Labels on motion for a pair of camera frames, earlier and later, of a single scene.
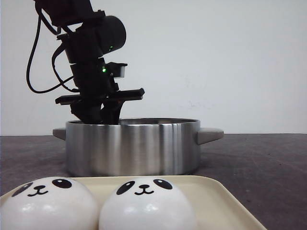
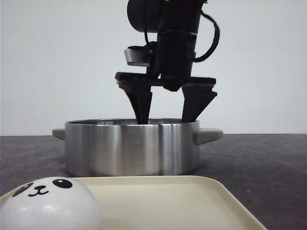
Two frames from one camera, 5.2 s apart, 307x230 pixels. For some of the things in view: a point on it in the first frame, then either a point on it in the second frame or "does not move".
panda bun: x=48 y=203 does not move
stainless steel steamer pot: x=145 y=146 does not move
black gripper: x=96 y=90 → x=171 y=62
